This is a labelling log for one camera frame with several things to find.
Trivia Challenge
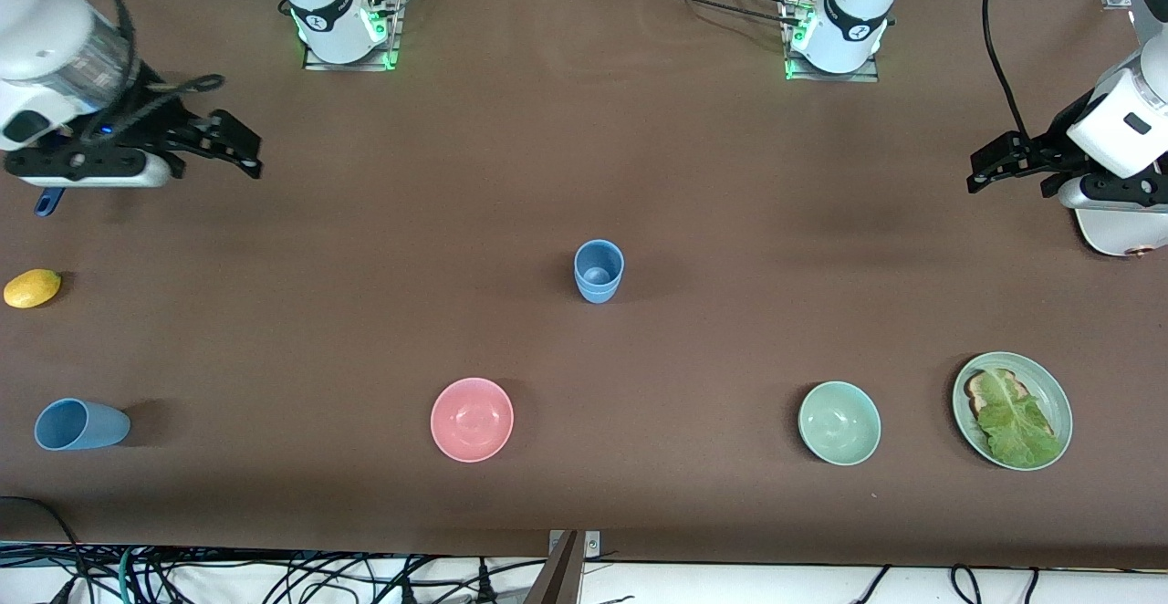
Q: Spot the green lettuce leaf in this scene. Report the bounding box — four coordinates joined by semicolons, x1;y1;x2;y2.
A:
976;370;1064;468

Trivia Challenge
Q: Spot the pink bowl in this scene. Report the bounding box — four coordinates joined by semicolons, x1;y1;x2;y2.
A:
430;377;515;463

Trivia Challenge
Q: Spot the pale green plate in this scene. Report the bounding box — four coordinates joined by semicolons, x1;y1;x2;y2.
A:
952;351;1074;472

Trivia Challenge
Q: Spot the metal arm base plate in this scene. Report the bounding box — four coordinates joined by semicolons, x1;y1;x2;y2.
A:
782;0;882;84
303;0;403;72

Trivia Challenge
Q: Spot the thick black floor cable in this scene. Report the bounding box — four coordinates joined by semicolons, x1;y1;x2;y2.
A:
0;495;89;604

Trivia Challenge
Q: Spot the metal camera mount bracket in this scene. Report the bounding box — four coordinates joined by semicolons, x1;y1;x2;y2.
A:
525;529;603;604

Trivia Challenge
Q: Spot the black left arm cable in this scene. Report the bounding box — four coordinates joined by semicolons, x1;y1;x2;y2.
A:
982;0;1038;141

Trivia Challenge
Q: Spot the pale green bowl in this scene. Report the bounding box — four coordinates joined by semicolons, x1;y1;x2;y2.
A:
798;380;882;467

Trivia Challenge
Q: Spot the blue plastic cup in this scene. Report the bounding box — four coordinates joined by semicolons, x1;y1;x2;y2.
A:
34;398;131;452
574;239;625;287

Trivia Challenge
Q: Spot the brown table cloth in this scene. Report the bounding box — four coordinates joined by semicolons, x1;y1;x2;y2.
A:
0;0;1168;573

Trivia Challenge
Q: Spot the toasted bread slice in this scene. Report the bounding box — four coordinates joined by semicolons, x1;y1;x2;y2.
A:
965;368;1037;421

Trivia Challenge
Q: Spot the yellow lemon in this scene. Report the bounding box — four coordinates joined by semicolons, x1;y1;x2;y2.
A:
3;268;63;309

